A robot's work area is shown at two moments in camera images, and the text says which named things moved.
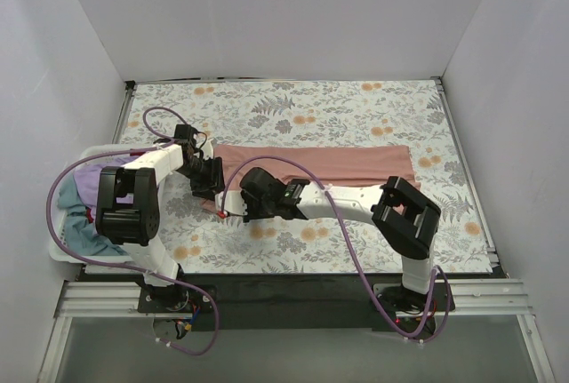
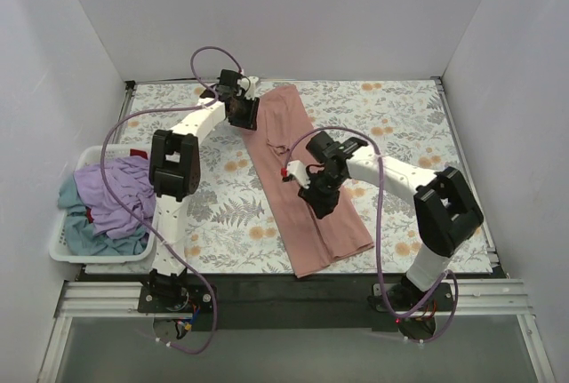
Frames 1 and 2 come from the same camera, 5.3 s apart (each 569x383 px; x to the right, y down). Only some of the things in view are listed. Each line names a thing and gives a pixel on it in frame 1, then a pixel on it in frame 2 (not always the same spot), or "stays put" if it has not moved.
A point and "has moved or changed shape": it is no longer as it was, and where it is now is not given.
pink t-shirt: x=324 y=164 has moved or changed shape
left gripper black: x=213 y=176 -> x=244 y=113
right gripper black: x=248 y=207 -> x=321 y=201
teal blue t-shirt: x=82 y=233 stays put
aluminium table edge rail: x=130 y=86 stays put
